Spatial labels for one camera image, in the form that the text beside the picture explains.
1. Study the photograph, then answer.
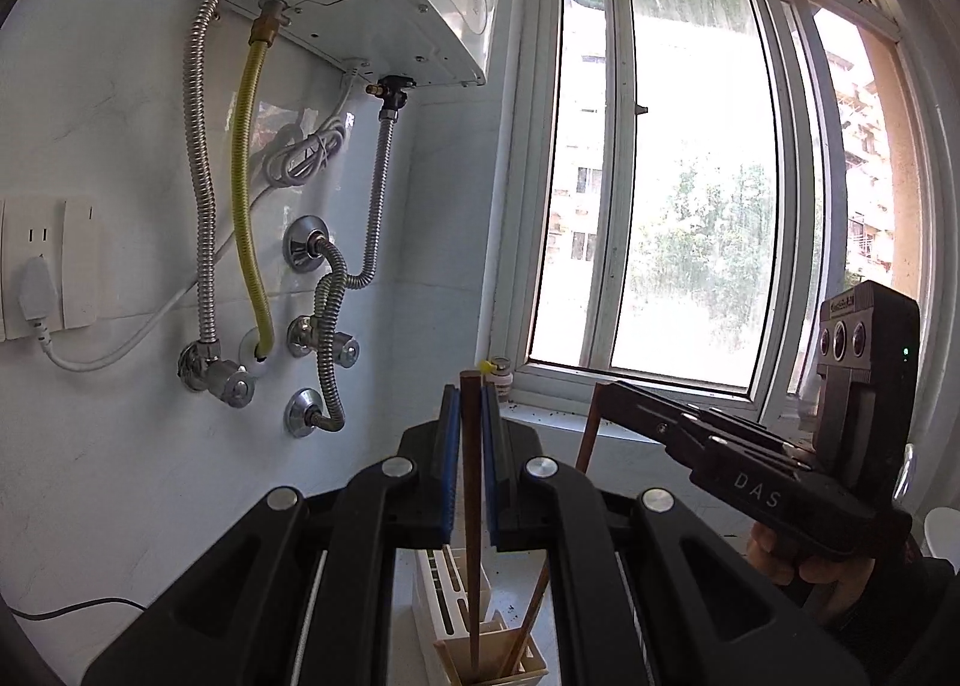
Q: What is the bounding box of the chrome angle valve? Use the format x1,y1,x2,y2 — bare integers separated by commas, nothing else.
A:
178,337,256,408
287,314,359,368

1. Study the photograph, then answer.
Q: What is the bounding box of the white framed window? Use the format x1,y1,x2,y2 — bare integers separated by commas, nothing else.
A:
491,0,960,424

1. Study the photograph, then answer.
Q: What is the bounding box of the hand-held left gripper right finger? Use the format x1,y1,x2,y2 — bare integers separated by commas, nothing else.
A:
482,384,865,686

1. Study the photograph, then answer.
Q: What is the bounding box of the person's right forearm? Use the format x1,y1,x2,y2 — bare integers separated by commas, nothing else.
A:
821,555,960,686

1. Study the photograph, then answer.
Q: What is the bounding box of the white wall flange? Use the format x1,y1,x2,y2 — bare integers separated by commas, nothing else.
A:
238,327,272,376

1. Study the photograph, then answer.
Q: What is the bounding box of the yellow gas hose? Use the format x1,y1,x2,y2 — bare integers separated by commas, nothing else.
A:
231,0,290,361

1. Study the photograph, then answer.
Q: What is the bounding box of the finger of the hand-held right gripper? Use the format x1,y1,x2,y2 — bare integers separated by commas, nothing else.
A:
596,380,715,471
681,405,820,471

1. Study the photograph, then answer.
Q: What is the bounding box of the person's right hand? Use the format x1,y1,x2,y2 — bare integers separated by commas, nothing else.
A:
745,521,880,631

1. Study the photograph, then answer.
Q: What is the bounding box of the white power cable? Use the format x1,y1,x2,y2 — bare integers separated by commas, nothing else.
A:
41,74,353,373

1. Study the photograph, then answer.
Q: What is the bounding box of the cream plastic utensil holder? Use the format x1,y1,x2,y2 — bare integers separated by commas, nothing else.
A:
412,543,552,686

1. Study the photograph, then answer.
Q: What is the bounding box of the white plug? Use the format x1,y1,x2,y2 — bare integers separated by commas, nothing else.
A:
13,257,61,351

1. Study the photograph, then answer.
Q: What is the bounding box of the small pink white jar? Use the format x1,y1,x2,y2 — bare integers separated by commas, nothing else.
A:
486,356,515,403

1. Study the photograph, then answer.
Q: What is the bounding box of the chrome wall flange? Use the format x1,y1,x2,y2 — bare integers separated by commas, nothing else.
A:
283,388,325,439
283,215,331,273

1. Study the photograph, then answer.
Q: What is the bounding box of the black cable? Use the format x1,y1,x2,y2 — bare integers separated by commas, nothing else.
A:
11,597,151,621

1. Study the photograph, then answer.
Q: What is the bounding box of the white wall outlet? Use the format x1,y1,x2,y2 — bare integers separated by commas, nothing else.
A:
0,198,67,343
64,198,102,328

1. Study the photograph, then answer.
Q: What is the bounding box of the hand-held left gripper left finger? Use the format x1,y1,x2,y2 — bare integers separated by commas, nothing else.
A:
81,384,461,686

